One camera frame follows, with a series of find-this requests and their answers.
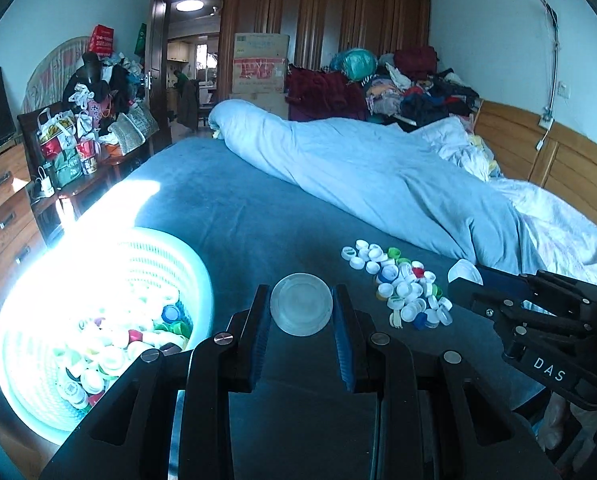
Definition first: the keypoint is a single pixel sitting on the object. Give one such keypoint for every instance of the white charger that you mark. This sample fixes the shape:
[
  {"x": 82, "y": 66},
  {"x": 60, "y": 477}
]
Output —
[{"x": 46, "y": 187}]

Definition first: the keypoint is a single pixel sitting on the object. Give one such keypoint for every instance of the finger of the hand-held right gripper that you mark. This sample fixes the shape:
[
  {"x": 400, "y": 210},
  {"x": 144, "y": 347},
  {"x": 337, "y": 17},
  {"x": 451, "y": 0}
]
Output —
[
  {"x": 508, "y": 280},
  {"x": 478, "y": 295}
]

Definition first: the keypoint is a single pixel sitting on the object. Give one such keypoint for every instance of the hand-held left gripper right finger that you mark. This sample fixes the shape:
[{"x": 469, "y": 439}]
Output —
[{"x": 342, "y": 350}]

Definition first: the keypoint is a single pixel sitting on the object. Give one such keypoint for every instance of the white wall socket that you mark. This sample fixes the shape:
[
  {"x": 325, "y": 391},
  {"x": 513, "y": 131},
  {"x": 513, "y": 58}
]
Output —
[
  {"x": 545, "y": 116},
  {"x": 563, "y": 90}
]

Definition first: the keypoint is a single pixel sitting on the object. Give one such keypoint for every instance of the dark hanging coat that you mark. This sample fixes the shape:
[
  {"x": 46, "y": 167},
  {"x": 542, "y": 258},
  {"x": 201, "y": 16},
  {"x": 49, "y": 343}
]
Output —
[{"x": 188, "y": 105}]

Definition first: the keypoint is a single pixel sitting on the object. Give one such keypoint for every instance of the small white bottle cap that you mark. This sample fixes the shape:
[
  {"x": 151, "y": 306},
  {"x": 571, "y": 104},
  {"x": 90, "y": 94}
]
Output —
[{"x": 466, "y": 270}]

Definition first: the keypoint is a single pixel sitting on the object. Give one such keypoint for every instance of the wooden headboard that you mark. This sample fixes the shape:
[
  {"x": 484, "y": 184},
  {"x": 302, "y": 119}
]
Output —
[{"x": 568, "y": 160}]

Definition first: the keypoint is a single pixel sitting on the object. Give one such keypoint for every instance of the round ceiling lamp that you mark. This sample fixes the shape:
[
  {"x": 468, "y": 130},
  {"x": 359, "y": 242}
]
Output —
[{"x": 190, "y": 5}]

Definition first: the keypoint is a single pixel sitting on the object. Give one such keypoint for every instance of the pile of clothes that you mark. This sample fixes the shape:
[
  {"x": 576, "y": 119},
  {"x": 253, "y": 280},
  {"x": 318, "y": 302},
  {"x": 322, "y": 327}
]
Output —
[{"x": 423, "y": 100}]

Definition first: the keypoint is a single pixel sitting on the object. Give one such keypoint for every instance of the dark wooden side table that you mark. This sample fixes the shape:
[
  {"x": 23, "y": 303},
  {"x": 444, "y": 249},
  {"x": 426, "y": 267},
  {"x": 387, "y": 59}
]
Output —
[{"x": 128, "y": 162}]

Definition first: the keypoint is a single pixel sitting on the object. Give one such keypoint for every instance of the brown wooden wardrobe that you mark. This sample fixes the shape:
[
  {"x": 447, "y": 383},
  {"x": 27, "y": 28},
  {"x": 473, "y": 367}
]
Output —
[{"x": 328, "y": 10}]

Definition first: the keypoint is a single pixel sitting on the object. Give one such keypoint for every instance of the white crumpled sheet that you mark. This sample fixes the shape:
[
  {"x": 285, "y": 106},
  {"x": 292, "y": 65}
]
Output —
[{"x": 553, "y": 220}]

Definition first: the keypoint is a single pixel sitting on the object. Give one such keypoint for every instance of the plain cardboard box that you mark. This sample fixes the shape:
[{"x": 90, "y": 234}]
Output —
[
  {"x": 261, "y": 46},
  {"x": 268, "y": 105}
]

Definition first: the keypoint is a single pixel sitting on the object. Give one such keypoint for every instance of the teal plastic bag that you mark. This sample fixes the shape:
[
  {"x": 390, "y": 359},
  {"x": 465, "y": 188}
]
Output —
[{"x": 356, "y": 62}]

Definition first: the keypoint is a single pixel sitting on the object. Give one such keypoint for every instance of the translucent plastic bag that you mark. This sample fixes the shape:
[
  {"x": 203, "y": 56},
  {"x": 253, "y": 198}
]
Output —
[{"x": 553, "y": 425}]

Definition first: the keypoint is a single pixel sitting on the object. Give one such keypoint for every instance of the clutter of bags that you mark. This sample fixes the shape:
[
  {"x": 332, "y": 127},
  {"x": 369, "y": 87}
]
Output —
[{"x": 68, "y": 160}]

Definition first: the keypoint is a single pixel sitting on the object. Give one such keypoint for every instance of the dark red cloth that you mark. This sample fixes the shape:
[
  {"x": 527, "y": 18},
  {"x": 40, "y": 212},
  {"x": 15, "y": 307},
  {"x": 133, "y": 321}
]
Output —
[{"x": 323, "y": 95}]

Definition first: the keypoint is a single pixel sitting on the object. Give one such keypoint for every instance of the brown wooden door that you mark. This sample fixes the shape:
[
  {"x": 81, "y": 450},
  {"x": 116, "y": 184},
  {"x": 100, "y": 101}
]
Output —
[{"x": 158, "y": 60}]

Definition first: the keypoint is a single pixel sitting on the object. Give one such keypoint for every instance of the cardboard box with red print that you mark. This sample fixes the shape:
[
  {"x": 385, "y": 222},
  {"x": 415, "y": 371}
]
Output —
[{"x": 258, "y": 75}]

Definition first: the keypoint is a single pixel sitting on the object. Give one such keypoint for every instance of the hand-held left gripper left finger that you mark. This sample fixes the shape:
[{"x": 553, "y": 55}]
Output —
[{"x": 259, "y": 350}]

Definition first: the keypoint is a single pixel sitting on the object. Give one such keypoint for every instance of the pile of mixed bottle caps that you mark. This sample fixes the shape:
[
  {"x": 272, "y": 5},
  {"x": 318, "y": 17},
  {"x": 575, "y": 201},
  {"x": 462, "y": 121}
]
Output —
[
  {"x": 403, "y": 290},
  {"x": 108, "y": 355}
]

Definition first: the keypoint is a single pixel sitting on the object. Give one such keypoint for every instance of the wooden dresser with drawers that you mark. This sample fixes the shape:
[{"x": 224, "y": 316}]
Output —
[{"x": 3, "y": 220}]

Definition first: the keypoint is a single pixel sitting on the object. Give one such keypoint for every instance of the round patterned board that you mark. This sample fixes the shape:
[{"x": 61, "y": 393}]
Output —
[{"x": 48, "y": 75}]

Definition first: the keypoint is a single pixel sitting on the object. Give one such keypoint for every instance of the pale plastic mesh basket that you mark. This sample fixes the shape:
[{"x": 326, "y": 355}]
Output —
[{"x": 143, "y": 265}]

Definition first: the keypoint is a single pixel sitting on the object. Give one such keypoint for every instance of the light blue duvet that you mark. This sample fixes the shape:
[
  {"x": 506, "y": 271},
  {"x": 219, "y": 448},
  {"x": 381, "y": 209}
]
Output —
[{"x": 378, "y": 175}]

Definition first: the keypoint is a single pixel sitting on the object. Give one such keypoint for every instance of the red paper bag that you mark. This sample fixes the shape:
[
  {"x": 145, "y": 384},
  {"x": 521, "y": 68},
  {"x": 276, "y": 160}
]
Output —
[{"x": 102, "y": 40}]

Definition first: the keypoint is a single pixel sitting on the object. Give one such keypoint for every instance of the translucent white bottle cap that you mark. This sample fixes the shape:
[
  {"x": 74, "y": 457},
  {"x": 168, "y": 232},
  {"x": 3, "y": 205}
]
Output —
[{"x": 301, "y": 305}]

